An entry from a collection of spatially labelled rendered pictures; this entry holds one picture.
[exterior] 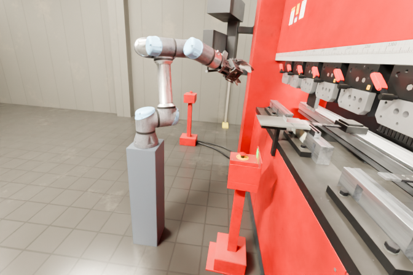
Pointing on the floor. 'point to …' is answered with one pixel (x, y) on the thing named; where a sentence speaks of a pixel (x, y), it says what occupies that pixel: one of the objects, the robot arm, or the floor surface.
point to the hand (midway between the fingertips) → (245, 74)
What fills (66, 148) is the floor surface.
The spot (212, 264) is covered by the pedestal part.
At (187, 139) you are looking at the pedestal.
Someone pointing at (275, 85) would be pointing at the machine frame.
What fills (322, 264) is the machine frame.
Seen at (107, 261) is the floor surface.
